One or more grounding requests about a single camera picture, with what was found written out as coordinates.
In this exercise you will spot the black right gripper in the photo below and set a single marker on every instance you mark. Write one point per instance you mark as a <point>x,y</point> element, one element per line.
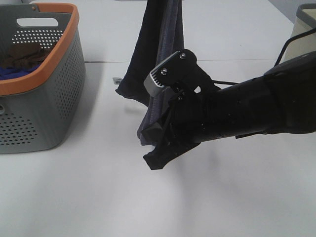
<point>173,138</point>

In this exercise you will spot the dark grey towel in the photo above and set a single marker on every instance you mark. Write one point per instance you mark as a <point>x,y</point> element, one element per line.
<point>161,34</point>

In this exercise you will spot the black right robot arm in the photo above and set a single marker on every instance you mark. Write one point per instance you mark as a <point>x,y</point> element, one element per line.
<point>283,100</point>

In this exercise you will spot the brown towel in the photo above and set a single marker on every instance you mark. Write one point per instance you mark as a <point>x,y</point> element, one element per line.
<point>25,56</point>

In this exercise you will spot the blue towel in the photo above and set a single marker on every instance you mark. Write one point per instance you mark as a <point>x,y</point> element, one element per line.
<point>12,73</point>

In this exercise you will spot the grey basket with orange rim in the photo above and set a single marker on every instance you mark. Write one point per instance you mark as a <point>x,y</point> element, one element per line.
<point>36,110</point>

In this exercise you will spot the beige basket with grey rim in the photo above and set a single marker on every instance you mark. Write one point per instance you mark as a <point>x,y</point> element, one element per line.
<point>305,21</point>

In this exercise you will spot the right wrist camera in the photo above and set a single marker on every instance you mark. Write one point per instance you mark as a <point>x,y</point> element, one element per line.
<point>169,71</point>

